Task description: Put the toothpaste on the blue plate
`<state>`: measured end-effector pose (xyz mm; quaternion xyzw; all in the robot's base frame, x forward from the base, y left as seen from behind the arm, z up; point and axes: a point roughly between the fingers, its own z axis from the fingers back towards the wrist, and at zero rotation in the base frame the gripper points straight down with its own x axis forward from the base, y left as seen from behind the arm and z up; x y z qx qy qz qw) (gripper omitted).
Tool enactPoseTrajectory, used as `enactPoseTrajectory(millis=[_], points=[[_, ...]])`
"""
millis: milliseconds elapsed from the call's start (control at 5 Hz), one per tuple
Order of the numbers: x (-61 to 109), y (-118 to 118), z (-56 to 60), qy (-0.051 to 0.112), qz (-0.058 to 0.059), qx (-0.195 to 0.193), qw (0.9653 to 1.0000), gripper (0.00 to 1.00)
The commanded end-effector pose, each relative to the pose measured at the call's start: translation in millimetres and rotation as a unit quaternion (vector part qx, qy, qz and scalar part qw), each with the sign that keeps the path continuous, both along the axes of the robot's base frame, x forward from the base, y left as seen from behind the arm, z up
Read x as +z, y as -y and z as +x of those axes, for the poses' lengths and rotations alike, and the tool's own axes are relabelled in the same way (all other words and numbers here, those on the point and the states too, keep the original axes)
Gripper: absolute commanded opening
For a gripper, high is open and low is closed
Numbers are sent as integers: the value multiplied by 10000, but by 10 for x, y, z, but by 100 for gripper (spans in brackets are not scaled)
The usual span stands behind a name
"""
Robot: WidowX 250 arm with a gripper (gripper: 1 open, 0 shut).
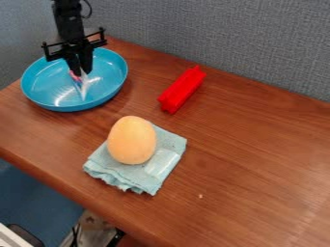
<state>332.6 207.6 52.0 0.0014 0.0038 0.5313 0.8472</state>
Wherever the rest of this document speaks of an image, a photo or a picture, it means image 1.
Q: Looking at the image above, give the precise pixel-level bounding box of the light blue folded cloth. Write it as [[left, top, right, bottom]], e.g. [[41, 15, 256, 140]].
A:
[[82, 125, 186, 196]]

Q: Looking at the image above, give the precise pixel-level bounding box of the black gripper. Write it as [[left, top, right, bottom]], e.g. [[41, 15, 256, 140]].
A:
[[41, 1, 106, 76]]

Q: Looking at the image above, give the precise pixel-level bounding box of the orange egg-shaped sponge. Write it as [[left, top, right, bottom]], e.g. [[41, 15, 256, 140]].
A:
[[106, 116, 157, 165]]

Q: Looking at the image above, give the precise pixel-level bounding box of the dark object at corner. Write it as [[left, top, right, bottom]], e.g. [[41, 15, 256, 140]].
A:
[[0, 223, 45, 247]]

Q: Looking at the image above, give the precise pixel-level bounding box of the white toothpaste tube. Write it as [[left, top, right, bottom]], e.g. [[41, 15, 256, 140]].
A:
[[68, 70, 100, 99]]

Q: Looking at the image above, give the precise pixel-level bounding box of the table leg frame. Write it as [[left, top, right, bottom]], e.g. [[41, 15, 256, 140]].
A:
[[58, 210, 125, 247]]

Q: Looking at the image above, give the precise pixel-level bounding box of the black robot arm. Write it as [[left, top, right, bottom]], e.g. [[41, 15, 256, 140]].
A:
[[41, 0, 106, 77]]

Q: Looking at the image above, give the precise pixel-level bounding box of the blue plate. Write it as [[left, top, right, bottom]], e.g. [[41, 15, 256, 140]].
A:
[[19, 48, 128, 112]]

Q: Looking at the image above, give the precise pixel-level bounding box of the red plastic block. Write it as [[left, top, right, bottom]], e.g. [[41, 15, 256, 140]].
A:
[[157, 66, 205, 114]]

